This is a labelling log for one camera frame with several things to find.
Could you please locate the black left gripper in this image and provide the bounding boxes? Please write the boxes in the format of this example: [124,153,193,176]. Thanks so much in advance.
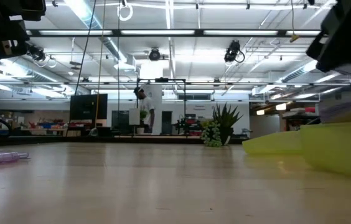
[0,0,47,62]

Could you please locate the yellow transparent zip pouch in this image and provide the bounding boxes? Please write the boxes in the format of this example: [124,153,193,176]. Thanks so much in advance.
[242,121,351,183]

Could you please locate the workbench with coloured bins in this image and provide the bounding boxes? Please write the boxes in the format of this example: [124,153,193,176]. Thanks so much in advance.
[0,118,70,137]

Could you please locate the black monitor screen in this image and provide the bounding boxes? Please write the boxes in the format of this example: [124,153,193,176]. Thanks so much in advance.
[69,93,108,121]

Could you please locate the black overhead light bar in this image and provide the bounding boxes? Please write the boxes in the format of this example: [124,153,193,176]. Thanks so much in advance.
[0,29,322,38]

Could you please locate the green potted succulent plant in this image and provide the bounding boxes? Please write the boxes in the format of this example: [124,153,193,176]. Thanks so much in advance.
[200,102,245,148]

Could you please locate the white box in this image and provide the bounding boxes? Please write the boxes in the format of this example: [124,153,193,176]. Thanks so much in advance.
[128,108,141,126]

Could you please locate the small green potted plant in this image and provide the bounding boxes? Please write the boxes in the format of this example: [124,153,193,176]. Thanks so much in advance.
[136,109,149,134]

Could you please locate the person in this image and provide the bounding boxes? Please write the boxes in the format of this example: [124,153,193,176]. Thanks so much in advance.
[133,86,156,135]

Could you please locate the black hanging cable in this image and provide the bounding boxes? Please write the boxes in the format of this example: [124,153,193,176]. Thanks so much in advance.
[74,0,97,96]

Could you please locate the black ceiling camera with cable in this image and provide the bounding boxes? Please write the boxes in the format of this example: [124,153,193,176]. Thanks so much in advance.
[223,39,246,63]

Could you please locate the white hanging cable ring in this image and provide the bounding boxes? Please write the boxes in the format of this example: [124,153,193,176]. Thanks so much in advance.
[117,2,134,22]

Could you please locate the black metal table frame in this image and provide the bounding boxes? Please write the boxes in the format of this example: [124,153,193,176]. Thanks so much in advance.
[0,134,251,147]

